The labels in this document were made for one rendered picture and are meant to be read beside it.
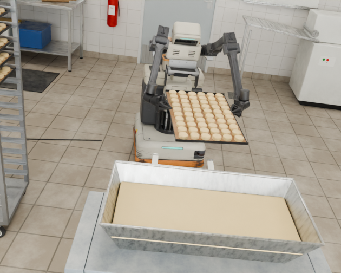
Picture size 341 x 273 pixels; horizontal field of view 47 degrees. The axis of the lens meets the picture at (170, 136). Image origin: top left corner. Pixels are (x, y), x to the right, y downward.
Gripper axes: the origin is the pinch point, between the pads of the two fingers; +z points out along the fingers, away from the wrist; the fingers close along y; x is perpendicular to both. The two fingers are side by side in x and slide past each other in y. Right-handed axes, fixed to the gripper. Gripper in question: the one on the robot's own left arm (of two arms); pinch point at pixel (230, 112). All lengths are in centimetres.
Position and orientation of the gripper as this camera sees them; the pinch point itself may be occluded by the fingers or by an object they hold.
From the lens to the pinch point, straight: 245.8
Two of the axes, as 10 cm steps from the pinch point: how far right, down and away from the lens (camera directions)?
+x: -7.7, -4.0, 5.0
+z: -6.2, 3.3, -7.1
